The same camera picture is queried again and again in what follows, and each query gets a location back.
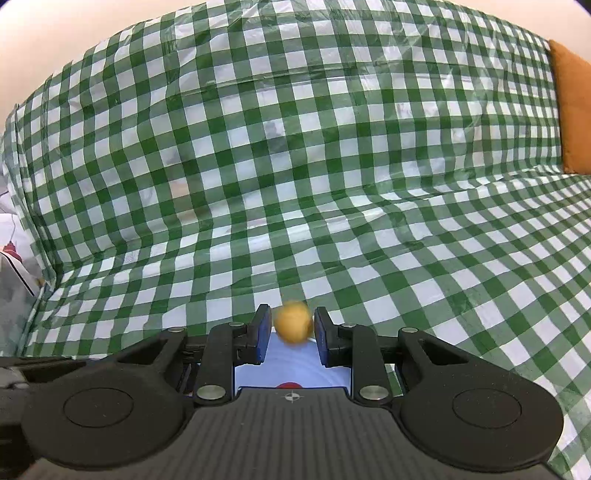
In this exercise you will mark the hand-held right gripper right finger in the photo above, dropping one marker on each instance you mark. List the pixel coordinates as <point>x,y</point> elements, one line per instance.
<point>319,339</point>

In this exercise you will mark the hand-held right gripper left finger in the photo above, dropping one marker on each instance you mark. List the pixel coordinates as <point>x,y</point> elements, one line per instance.
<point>264,334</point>

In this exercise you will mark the green checkered cloth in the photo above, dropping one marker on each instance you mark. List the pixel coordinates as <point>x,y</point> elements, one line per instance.
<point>323,138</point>

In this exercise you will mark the white printed quilt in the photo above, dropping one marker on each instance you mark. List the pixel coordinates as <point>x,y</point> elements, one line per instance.
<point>11,226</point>

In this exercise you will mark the orange cushion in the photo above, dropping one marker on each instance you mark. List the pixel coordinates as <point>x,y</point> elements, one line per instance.
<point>575,115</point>

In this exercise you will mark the grey blanket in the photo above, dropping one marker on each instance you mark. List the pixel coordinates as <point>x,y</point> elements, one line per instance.
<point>11,304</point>

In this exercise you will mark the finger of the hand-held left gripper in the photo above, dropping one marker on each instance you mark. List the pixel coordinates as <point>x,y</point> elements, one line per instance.
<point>37,363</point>

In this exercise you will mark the light blue plate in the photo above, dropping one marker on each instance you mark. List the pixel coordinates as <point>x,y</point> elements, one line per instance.
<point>295,364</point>

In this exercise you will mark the small round yellow fruit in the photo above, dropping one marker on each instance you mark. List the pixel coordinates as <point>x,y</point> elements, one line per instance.
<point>293,322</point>

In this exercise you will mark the red fruit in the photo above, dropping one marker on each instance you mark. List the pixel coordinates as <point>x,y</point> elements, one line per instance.
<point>289,385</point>

